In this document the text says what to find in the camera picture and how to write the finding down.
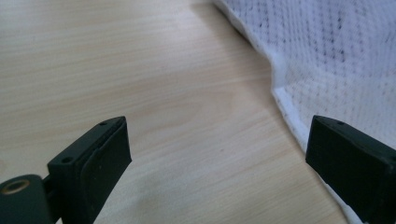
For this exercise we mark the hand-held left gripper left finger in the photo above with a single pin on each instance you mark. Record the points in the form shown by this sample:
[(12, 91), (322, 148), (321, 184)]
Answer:
[(93, 161)]

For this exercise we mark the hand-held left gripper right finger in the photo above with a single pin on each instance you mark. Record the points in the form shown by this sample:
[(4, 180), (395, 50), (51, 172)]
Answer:
[(358, 165)]

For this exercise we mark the white mesh laundry bag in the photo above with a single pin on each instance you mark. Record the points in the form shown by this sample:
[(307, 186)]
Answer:
[(327, 46)]

